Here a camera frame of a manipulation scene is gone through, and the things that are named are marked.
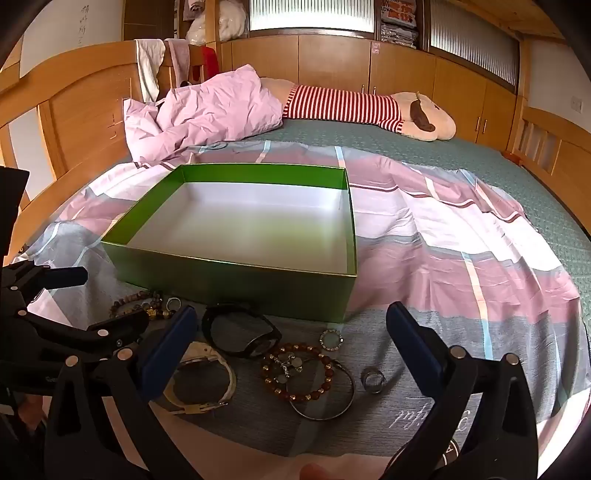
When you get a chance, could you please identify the wide silver ring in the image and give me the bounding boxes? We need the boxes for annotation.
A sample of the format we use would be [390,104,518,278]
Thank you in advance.
[361,366,387,394]

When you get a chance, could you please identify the pale bead charm bracelet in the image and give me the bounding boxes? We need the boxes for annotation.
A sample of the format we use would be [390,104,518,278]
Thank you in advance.
[270,351,308,386]

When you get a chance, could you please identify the pink hanging garment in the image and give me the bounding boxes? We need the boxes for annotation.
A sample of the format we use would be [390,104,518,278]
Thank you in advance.
[165,38,191,88]

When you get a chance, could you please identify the black wrist watch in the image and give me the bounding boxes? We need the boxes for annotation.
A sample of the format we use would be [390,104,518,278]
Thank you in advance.
[202,302,283,360]

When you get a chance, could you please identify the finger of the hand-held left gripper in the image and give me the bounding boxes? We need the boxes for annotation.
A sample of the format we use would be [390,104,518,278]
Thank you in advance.
[18,306,149,367]
[0,264,89,317]

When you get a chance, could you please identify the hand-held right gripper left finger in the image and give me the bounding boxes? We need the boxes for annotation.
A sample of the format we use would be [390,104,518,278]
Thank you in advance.
[44,305,204,480]

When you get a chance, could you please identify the amber bead bracelet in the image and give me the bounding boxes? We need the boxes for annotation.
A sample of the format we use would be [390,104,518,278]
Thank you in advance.
[261,342,334,401]

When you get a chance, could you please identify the wooden wall cabinets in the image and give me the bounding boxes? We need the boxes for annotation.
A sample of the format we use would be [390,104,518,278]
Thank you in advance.
[221,34,519,145]

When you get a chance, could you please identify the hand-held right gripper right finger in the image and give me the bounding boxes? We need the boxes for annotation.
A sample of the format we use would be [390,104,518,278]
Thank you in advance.
[381,302,539,480]

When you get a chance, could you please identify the dark wooden bead bracelet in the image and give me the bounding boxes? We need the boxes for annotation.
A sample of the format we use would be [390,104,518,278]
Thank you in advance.
[109,290,163,320]

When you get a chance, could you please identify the thin metal bangle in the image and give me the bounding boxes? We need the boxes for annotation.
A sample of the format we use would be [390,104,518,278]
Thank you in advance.
[287,360,356,421]

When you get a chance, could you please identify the plush toy with striped shirt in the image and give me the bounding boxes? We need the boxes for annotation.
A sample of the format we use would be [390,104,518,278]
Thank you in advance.
[261,78,457,142]

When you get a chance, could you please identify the red hanging garment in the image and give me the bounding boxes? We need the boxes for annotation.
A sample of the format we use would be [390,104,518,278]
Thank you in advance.
[201,46,221,77]

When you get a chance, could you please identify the wooden headboard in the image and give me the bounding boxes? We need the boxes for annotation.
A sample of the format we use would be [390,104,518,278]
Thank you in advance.
[0,39,222,259]

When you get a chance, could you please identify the ribbed glass panel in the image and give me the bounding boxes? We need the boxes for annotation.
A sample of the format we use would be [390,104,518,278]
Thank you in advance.
[429,0,520,89]
[249,0,375,36]

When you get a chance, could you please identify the pink duvet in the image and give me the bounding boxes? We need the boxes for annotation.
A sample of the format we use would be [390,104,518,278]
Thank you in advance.
[122,65,284,163]

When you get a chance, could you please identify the white hanging garment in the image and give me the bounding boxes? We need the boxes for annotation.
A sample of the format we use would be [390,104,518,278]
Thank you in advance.
[134,39,166,103]

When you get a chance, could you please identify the stack of folded clothes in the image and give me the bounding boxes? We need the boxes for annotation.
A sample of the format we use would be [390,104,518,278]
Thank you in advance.
[379,0,422,48]

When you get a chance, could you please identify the pink grey plaid sheet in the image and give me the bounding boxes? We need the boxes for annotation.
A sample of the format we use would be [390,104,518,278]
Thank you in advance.
[14,141,591,462]

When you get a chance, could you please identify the green cardboard box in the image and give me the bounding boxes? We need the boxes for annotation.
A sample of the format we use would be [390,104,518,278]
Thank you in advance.
[100,162,358,322]

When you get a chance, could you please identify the white gold wrist watch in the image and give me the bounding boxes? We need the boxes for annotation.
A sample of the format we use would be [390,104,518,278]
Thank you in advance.
[161,340,238,415]

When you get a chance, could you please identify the white stuffed bags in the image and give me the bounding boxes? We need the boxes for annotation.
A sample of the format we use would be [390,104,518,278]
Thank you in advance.
[186,0,250,47]

